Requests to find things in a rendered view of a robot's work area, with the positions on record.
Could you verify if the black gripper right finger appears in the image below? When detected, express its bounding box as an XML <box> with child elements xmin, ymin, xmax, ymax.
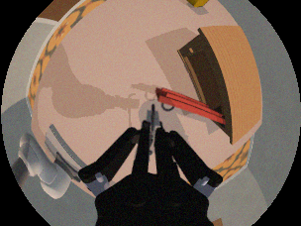
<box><xmin>152</xmin><ymin>111</ymin><xmax>223</xmax><ymax>206</ymax></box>

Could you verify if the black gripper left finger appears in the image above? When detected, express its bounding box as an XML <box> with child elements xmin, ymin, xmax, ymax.
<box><xmin>78</xmin><ymin>110</ymin><xmax>151</xmax><ymax>207</ymax></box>

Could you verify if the brown wooden cabinet with red door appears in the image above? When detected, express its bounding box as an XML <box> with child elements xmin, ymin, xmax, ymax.
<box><xmin>155</xmin><ymin>26</ymin><xmax>261</xmax><ymax>145</ymax></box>

